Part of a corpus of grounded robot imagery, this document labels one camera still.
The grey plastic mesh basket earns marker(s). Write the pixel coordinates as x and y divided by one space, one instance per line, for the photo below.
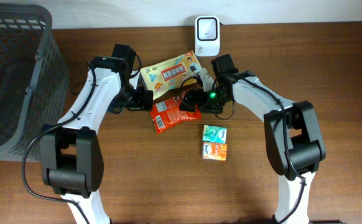
34 77

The red snack bag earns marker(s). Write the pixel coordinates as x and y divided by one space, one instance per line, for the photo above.
166 114

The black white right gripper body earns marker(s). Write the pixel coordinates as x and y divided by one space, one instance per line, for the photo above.
213 98

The beige wet wipes pack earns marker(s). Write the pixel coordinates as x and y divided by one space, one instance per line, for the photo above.
170 74

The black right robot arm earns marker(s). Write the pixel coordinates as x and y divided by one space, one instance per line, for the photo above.
294 142

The white barcode scanner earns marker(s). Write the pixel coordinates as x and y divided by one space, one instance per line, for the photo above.
207 36

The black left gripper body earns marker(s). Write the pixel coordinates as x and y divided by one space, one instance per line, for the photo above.
147 100

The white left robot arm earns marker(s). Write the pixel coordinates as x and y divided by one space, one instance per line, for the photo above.
70 154

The teal tissue pack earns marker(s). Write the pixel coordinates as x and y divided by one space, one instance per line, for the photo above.
214 134

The orange tissue pack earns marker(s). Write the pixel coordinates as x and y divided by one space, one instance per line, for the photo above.
214 151

